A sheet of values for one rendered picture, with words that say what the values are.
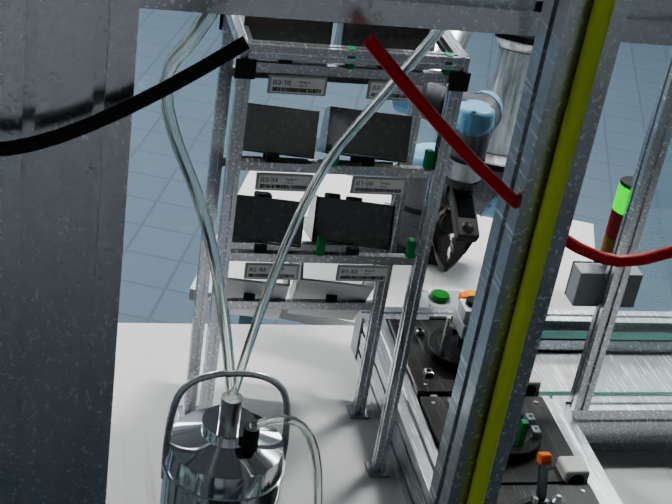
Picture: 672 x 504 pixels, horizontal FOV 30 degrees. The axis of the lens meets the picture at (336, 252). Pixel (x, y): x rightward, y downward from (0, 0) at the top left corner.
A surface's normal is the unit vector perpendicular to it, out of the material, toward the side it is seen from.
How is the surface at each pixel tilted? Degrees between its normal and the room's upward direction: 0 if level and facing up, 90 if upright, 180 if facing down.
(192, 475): 79
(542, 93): 90
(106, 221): 90
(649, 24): 90
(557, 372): 0
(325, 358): 0
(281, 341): 0
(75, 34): 90
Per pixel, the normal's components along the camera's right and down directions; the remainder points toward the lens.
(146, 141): 0.15, -0.86
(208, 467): 0.00, -0.62
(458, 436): -0.97, -0.03
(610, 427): 0.19, 0.51
